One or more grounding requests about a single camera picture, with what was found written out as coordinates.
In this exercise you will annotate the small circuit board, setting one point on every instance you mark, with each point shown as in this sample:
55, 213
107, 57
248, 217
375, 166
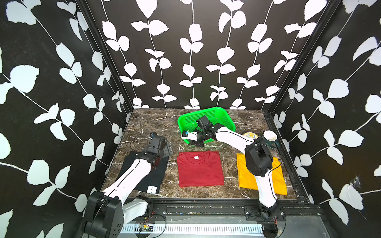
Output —
145, 228

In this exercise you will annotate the yellow t-shirt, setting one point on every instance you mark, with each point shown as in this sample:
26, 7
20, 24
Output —
247, 180

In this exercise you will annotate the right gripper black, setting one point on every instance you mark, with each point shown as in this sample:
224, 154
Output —
196, 143

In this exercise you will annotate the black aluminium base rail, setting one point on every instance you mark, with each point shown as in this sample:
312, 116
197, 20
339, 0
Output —
249, 208

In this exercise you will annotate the black t-shirt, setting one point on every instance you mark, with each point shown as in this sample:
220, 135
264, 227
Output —
152, 182

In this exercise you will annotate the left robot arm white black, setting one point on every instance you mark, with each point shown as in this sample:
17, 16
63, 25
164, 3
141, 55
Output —
107, 212

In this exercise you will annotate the white slotted cable duct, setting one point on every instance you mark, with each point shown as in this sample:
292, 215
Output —
198, 229

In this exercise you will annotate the patterned yellow blue plate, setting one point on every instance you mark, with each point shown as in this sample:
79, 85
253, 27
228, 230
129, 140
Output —
250, 135

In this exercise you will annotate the red t-shirt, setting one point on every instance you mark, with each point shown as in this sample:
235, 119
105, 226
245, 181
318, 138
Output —
200, 168

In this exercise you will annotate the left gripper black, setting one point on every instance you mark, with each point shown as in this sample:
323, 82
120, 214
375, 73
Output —
166, 152

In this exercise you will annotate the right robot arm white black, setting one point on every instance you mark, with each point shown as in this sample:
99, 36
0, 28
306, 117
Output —
258, 161

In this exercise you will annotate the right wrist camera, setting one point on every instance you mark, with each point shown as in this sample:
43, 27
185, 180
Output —
204, 123

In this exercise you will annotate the green mug white lid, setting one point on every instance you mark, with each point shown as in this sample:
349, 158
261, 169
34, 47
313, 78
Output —
271, 139

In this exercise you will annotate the green plastic basket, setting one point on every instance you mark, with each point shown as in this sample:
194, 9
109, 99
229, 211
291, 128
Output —
216, 115

